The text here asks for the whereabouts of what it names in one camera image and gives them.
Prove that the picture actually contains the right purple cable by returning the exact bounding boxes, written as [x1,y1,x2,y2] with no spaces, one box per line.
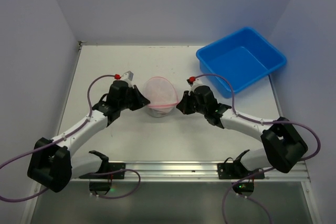
[222,73,321,224]

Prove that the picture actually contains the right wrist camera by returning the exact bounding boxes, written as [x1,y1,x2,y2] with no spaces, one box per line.
[187,77,204,94]

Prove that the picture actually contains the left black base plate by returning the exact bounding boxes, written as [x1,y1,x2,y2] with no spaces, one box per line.
[79,163,126,180]

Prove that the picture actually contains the blue plastic bin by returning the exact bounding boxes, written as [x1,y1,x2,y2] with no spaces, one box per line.
[196,27,287,94]

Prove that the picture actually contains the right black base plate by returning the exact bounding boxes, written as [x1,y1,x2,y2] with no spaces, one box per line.
[217,157,265,179]

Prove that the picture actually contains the white mesh laundry bag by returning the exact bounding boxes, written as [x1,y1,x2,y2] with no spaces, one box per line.
[143,76,179,118]

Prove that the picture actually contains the aluminium mounting rail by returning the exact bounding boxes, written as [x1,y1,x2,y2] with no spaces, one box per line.
[70,158,312,183]

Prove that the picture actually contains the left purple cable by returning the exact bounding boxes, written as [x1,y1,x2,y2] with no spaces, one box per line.
[0,73,141,202]

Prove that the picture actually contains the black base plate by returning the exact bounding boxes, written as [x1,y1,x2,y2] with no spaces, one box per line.
[79,163,126,180]
[217,157,265,179]

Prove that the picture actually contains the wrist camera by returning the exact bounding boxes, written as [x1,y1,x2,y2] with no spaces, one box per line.
[187,77,204,94]
[114,71,134,83]

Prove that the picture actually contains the purple cable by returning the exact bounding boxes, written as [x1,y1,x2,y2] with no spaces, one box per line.
[222,73,321,224]
[0,73,141,202]

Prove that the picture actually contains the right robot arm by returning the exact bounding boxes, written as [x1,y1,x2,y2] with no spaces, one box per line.
[176,85,308,178]

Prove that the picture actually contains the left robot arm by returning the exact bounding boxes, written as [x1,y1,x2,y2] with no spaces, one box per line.
[27,80,150,193]

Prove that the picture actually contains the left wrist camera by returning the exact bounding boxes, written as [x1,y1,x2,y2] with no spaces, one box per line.
[114,71,134,83]

